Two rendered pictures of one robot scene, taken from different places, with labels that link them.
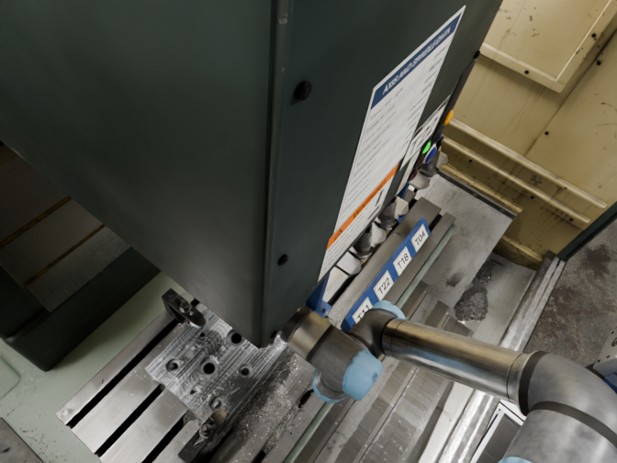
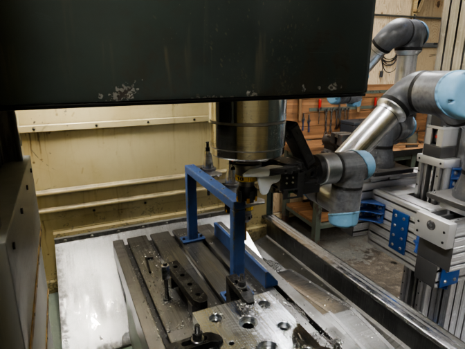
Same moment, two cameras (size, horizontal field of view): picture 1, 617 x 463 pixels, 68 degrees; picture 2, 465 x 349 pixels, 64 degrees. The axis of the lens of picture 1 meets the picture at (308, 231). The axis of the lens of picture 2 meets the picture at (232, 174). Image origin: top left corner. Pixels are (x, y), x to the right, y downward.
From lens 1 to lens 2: 94 cm
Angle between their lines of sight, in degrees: 56
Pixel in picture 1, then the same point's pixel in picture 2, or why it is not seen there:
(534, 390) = (400, 95)
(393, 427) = (345, 320)
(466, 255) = not seen: hidden behind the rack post
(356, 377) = (365, 154)
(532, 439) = (428, 82)
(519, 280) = (266, 243)
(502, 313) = (284, 257)
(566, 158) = not seen: hidden behind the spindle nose
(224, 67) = not seen: outside the picture
